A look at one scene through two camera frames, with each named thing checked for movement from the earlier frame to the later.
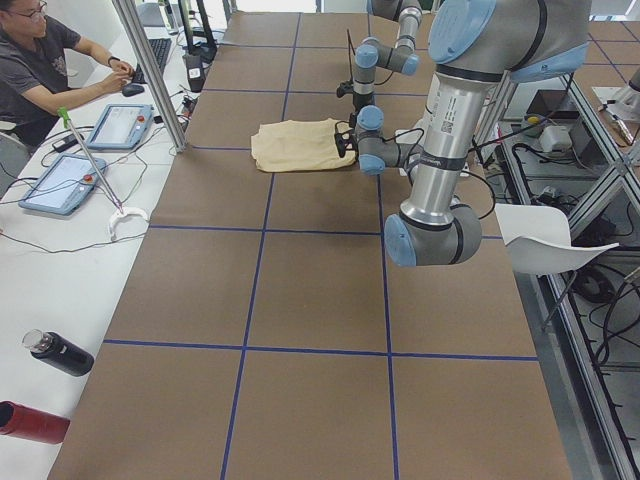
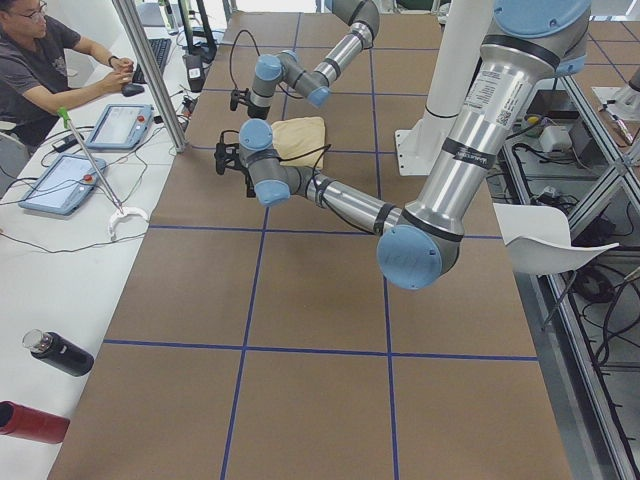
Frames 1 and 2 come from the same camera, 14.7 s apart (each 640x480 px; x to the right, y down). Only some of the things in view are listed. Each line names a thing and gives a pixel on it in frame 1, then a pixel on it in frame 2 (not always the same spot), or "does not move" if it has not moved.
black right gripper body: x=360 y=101 → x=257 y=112
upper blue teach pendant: x=121 y=126 does not move
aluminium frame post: x=126 y=13 does not move
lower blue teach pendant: x=64 y=185 does not move
